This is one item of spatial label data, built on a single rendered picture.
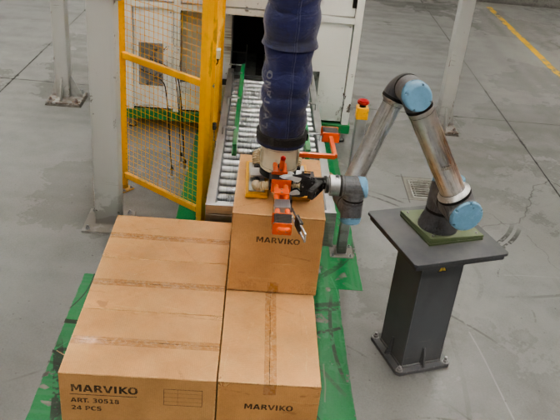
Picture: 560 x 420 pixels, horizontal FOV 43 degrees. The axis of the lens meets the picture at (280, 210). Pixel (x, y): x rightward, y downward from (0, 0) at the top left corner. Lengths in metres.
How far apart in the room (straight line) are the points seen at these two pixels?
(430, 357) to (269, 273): 1.09
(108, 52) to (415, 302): 2.21
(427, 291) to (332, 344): 0.64
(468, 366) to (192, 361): 1.65
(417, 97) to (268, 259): 0.95
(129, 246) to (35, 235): 1.29
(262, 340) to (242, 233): 0.47
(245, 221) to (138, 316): 0.60
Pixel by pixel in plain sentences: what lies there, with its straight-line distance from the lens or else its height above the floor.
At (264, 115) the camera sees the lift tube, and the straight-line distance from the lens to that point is 3.10.
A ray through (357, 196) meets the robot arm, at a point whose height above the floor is 1.06.
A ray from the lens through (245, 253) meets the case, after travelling 3.13.
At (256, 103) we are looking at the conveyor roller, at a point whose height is 0.53.
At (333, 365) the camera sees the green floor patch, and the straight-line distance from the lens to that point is 3.73.
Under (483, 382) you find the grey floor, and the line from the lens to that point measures 3.87.
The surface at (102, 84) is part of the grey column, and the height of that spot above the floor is 0.97.
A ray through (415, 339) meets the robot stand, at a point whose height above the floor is 0.19.
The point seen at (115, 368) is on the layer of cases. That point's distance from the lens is 2.84.
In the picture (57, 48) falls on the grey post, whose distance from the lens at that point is 6.64.
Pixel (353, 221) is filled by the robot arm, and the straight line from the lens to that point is 3.07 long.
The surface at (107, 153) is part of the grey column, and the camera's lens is 4.51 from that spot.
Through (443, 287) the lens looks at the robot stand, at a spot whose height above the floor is 0.50.
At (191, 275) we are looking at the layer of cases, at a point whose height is 0.54.
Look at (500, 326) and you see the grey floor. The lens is 4.29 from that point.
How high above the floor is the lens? 2.44
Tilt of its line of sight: 29 degrees down
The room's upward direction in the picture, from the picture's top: 6 degrees clockwise
